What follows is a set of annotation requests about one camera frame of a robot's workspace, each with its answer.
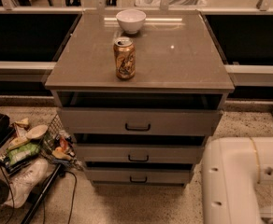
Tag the grey bottom drawer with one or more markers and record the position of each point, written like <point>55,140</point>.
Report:
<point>139,173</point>

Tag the grey drawer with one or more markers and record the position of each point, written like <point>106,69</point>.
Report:
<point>139,153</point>
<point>139,173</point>
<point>139,121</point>

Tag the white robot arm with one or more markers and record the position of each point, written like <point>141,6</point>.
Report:
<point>231,168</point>

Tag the grey drawer cabinet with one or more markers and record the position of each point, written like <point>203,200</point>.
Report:
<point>177,68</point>

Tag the grey top drawer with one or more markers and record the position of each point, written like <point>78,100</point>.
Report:
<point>139,121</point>

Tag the grey middle drawer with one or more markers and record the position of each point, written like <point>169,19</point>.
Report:
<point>139,153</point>

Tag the gold soda can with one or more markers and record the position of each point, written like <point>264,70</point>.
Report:
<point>125,57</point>

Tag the white bowl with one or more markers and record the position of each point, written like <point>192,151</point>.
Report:
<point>131,20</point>

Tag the black tripod leg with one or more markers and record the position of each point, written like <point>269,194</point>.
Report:
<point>36,199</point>

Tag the small white dish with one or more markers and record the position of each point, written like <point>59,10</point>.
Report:
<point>37,132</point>

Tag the green snack bag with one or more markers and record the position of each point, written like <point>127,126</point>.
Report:
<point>21,153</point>

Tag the wire basket with items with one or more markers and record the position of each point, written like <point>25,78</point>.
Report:
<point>57,146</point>

